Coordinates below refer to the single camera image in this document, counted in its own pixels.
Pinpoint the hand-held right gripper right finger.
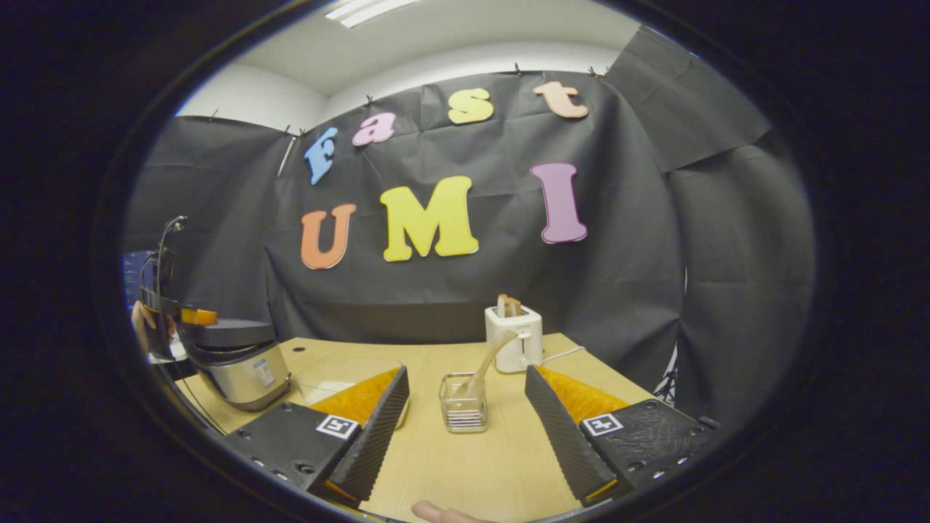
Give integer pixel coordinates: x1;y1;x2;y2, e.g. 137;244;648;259
525;365;724;508

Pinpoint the ceiling light panel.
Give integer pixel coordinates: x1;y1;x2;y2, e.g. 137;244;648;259
323;0;422;28

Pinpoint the black backdrop cloth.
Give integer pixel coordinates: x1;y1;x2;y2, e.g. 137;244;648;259
124;28;814;429

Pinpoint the white toaster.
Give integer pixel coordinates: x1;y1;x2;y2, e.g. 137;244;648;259
485;305;543;374

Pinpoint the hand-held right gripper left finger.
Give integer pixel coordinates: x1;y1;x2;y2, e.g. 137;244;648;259
222;365;410;509

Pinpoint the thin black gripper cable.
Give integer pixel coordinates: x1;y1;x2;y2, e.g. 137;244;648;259
154;214;188;291

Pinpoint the clear wire chopstick holder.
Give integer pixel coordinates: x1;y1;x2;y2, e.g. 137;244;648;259
439;372;489;434

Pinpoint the clear white rice container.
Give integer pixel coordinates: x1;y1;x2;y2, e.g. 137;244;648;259
294;358;410;429

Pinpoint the silver black rice cooker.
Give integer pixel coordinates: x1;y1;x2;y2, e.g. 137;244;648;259
179;320;291;413

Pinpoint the wooden spoon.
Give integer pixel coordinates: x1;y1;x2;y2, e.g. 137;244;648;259
454;329;520;400

